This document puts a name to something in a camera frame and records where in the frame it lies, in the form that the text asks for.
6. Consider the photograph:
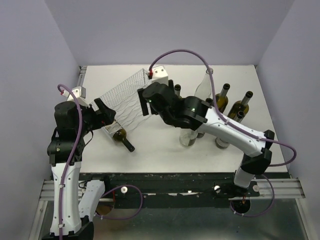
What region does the olive green wine bottle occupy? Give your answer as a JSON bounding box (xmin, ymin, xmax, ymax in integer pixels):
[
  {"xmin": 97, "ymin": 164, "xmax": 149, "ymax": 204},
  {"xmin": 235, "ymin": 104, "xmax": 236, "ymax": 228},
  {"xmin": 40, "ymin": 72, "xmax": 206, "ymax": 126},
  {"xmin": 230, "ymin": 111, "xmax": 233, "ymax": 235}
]
[{"xmin": 215, "ymin": 83, "xmax": 230, "ymax": 114}]

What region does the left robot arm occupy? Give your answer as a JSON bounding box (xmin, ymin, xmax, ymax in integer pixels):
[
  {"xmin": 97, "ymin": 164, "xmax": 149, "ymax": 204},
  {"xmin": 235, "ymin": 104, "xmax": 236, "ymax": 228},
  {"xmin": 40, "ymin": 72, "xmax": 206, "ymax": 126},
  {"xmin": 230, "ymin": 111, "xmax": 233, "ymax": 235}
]
[{"xmin": 44, "ymin": 98, "xmax": 116, "ymax": 240}]

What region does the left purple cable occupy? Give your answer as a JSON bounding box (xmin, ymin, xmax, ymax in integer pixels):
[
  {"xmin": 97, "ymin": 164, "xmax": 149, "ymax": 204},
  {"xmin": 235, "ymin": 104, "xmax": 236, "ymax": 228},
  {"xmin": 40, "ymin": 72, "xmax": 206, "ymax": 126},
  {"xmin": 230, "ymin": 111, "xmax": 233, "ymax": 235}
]
[{"xmin": 57, "ymin": 83, "xmax": 83, "ymax": 240}]

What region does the far right green bottle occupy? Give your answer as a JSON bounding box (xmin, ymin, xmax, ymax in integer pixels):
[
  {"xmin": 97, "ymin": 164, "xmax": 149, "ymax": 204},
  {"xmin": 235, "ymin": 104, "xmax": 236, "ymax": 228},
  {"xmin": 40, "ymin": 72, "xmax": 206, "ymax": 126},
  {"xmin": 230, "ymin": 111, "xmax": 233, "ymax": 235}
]
[{"xmin": 227, "ymin": 91, "xmax": 253, "ymax": 119}]

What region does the short clear glass bottle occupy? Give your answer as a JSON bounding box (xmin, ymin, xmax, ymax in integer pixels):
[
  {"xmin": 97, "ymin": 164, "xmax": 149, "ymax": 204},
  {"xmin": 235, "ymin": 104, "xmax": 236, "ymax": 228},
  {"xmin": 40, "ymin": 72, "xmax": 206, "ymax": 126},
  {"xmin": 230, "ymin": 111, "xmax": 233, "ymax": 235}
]
[{"xmin": 179, "ymin": 128, "xmax": 198, "ymax": 147}]

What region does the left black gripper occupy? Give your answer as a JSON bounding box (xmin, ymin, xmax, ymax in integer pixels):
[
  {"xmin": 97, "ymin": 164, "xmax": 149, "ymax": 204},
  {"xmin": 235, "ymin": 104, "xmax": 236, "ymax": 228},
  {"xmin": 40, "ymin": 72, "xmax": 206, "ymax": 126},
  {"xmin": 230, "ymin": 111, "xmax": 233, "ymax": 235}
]
[{"xmin": 76, "ymin": 97, "xmax": 117, "ymax": 135}]

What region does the dark centre wine bottle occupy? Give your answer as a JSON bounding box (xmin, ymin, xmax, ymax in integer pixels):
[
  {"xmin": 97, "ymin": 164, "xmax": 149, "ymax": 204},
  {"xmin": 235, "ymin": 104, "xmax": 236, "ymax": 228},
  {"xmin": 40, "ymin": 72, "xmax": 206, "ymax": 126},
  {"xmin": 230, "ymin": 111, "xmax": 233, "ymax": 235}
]
[{"xmin": 196, "ymin": 97, "xmax": 214, "ymax": 139}]

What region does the aluminium frame rail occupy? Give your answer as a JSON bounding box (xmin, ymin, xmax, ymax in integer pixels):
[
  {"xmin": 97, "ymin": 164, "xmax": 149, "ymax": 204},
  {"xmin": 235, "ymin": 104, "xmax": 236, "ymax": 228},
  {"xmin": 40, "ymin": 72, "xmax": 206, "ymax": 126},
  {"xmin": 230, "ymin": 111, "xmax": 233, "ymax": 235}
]
[{"xmin": 228, "ymin": 177, "xmax": 306, "ymax": 202}]

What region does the purple cable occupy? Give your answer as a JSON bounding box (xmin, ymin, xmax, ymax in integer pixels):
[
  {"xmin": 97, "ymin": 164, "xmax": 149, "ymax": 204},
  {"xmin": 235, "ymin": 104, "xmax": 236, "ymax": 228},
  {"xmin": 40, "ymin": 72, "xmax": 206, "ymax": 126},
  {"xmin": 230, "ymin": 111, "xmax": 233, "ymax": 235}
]
[
  {"xmin": 57, "ymin": 83, "xmax": 83, "ymax": 240},
  {"xmin": 148, "ymin": 49, "xmax": 297, "ymax": 218}
]

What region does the dark green wine bottle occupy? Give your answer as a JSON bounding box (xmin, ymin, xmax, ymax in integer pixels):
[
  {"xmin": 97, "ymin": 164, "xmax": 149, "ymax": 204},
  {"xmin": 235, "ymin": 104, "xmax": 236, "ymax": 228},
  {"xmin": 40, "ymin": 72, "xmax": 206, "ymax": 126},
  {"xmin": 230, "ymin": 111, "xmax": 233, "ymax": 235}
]
[{"xmin": 173, "ymin": 84, "xmax": 182, "ymax": 99}]

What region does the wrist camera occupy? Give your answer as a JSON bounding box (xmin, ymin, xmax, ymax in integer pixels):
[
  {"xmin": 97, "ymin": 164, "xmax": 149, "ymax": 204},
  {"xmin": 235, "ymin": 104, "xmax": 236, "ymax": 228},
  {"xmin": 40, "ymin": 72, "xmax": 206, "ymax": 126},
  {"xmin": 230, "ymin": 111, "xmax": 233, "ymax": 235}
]
[
  {"xmin": 62, "ymin": 86, "xmax": 89, "ymax": 107},
  {"xmin": 147, "ymin": 65, "xmax": 169, "ymax": 86}
]

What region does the dark labelled wine bottle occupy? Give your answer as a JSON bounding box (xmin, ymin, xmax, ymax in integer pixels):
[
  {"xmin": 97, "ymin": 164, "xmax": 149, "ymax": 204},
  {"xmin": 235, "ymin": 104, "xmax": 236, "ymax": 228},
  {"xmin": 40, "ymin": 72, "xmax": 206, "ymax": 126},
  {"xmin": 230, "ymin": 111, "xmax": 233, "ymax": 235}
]
[{"xmin": 105, "ymin": 120, "xmax": 135, "ymax": 153}]

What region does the white wire wine rack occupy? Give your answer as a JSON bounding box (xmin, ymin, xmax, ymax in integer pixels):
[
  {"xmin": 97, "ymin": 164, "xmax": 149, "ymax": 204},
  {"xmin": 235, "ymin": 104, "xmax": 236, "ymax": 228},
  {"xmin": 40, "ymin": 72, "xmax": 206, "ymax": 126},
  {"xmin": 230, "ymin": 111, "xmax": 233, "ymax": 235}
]
[{"xmin": 99, "ymin": 68, "xmax": 151, "ymax": 133}]

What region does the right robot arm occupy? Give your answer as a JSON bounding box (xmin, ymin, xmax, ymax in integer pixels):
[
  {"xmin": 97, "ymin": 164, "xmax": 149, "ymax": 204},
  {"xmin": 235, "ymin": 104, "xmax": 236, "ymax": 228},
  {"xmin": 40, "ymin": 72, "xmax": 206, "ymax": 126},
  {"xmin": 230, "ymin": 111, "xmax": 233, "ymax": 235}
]
[{"xmin": 137, "ymin": 82, "xmax": 275, "ymax": 196}]

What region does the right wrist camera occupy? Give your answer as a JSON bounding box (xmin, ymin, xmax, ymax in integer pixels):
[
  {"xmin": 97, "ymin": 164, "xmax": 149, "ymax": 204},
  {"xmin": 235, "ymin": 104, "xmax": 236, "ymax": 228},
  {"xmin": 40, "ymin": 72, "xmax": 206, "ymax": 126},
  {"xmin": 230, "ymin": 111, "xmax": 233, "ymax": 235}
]
[{"xmin": 147, "ymin": 65, "xmax": 169, "ymax": 86}]

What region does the front right dark bottle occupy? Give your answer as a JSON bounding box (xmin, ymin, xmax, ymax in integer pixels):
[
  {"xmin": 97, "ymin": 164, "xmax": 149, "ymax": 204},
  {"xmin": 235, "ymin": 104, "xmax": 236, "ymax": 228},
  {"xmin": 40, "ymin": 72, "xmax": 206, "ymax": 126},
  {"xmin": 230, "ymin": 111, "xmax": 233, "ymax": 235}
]
[{"xmin": 215, "ymin": 111, "xmax": 245, "ymax": 149}]

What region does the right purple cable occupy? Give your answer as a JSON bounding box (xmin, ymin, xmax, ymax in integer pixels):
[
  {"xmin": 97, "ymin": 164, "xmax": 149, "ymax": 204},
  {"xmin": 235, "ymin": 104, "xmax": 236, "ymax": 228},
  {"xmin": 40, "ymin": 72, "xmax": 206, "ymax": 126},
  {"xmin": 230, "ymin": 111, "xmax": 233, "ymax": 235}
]
[{"xmin": 148, "ymin": 49, "xmax": 297, "ymax": 218}]

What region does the tall clear glass bottle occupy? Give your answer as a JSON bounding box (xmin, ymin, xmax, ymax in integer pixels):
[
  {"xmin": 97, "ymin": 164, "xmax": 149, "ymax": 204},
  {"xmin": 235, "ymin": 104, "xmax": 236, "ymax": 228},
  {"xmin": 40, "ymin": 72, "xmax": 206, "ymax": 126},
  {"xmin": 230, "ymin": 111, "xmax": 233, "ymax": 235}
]
[{"xmin": 194, "ymin": 68, "xmax": 214, "ymax": 101}]

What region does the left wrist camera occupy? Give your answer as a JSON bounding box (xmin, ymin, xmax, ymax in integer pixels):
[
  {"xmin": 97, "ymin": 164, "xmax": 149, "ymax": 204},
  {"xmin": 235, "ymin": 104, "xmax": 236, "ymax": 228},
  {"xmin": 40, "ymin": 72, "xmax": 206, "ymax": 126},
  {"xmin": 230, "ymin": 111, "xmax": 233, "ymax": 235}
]
[{"xmin": 62, "ymin": 86, "xmax": 89, "ymax": 107}]

